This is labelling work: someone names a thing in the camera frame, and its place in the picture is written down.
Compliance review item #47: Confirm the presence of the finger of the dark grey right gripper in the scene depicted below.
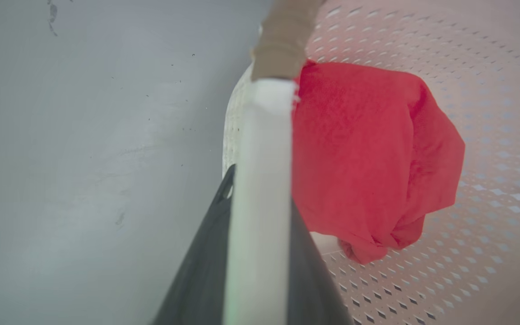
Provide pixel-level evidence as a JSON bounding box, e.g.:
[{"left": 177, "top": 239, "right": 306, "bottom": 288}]
[{"left": 287, "top": 199, "right": 354, "bottom": 325}]

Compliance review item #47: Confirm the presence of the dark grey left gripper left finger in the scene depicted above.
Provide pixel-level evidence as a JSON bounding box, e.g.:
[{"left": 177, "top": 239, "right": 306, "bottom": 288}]
[{"left": 152, "top": 164, "right": 237, "bottom": 325}]

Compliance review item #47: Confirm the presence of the white perforated plastic laundry basket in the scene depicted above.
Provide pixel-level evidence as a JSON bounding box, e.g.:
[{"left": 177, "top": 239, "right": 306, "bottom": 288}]
[{"left": 222, "top": 0, "right": 520, "bottom": 325}]

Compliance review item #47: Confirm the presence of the red cloth garment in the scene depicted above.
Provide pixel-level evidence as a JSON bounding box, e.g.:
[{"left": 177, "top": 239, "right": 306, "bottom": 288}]
[{"left": 292, "top": 60, "right": 466, "bottom": 265}]

